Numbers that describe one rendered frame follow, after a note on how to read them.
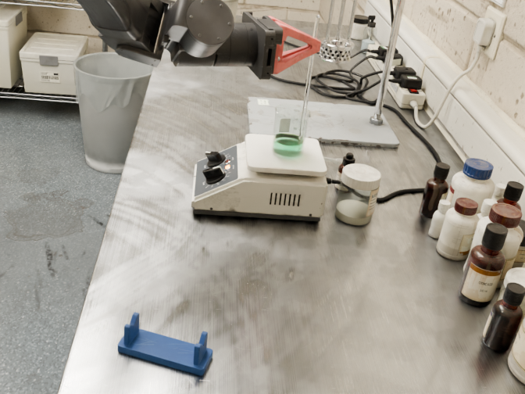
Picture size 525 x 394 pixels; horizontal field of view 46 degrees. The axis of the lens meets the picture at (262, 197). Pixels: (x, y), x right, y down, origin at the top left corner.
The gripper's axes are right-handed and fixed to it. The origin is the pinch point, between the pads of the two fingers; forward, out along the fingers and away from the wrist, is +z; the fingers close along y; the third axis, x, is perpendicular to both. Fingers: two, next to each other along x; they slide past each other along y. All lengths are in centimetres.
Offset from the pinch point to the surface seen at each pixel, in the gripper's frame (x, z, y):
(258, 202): 22.8, -6.8, -3.2
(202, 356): 24.9, -21.7, -30.5
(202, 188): 22.3, -14.2, 1.3
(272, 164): 17.2, -4.8, -2.0
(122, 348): 25.3, -29.8, -27.1
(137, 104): 70, -1, 153
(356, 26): 22, 56, 93
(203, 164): 22.4, -12.2, 9.0
